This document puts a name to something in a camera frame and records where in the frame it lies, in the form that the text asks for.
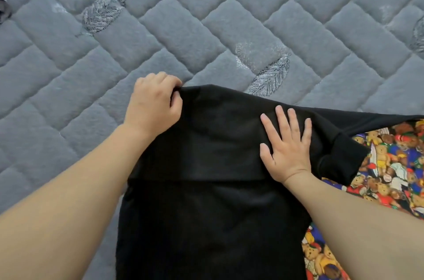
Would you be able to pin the person's right hand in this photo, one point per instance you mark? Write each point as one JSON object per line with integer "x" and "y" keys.
{"x": 288, "y": 150}

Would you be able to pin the person's left hand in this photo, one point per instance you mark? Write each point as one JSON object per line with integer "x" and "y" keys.
{"x": 154, "y": 105}

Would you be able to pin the black colourful patterned sweatshirt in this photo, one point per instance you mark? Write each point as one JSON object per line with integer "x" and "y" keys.
{"x": 212, "y": 210}

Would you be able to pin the person's left forearm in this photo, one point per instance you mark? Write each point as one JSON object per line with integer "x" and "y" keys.
{"x": 66, "y": 210}

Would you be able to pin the person's right forearm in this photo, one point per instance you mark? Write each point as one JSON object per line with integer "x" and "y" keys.
{"x": 364, "y": 223}

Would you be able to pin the grey quilted mattress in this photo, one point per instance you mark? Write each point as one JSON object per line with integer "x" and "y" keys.
{"x": 232, "y": 11}

